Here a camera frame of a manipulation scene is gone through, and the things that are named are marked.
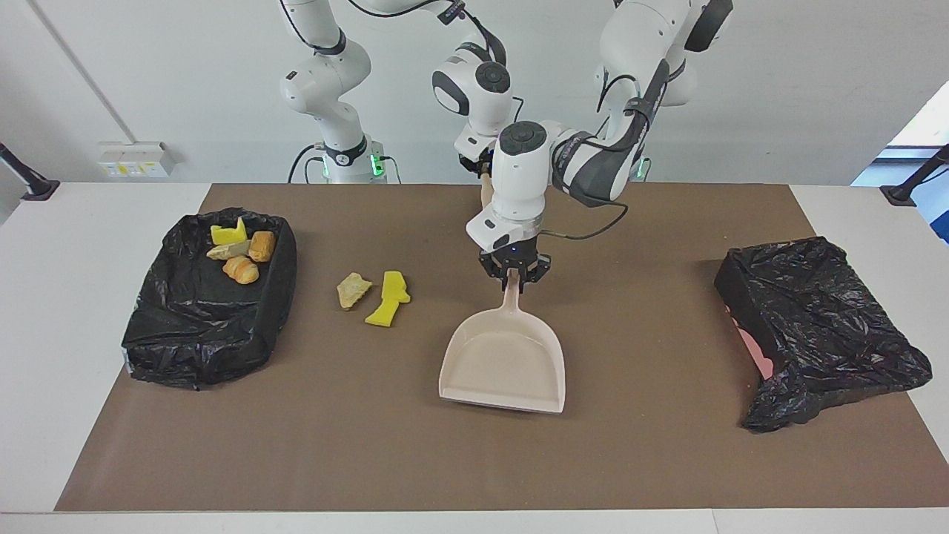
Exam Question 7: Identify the beige plastic dustpan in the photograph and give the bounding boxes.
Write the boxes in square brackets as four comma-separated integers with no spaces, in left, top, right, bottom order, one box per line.
[438,276,566,415]

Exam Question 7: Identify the white wall conduit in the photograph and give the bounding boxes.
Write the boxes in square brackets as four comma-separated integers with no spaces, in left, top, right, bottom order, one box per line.
[28,0,138,145]

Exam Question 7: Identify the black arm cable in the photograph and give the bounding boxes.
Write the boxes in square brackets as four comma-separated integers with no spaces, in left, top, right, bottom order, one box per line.
[347,0,523,123]
[538,70,653,242]

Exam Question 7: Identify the black stand clamp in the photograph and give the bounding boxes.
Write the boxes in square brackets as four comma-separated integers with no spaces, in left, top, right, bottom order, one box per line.
[0,141,60,202]
[880,143,949,208]

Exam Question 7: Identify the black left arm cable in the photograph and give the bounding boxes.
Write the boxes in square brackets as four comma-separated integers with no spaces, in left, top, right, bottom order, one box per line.
[538,70,653,242]

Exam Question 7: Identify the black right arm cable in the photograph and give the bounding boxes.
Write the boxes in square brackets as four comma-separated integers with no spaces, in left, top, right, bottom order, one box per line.
[347,0,523,123]

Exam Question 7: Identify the black trash bag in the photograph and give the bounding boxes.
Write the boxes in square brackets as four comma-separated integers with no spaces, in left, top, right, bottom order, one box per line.
[713,236,933,435]

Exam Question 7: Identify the black bag lined bin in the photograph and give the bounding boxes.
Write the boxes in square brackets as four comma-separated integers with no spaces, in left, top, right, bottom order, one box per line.
[121,208,298,390]

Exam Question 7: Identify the ridged beige orange sponge piece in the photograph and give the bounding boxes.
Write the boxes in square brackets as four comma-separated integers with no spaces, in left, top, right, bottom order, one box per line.
[222,255,261,286]

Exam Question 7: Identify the angular beige sponge piece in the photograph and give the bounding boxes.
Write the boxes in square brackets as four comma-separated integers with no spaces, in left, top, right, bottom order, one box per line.
[337,271,374,312]

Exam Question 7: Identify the pink bin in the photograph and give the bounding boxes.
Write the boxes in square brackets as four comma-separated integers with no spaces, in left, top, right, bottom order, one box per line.
[730,315,776,380]

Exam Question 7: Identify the white wall socket box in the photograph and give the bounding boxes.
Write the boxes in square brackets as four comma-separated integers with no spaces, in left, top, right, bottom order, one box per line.
[96,141,179,179]

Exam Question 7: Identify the brown table mat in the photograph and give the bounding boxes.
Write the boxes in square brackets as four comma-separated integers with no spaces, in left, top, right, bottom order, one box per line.
[54,183,949,512]

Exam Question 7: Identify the black right base cable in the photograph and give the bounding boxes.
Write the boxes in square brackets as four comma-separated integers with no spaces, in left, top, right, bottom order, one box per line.
[288,145,327,184]

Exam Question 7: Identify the green yellow sponge piece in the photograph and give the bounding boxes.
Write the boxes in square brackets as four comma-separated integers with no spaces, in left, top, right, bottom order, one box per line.
[210,217,248,245]

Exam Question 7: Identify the bright yellow sponge piece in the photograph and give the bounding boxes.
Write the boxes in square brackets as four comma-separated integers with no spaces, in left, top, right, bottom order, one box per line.
[364,271,411,328]

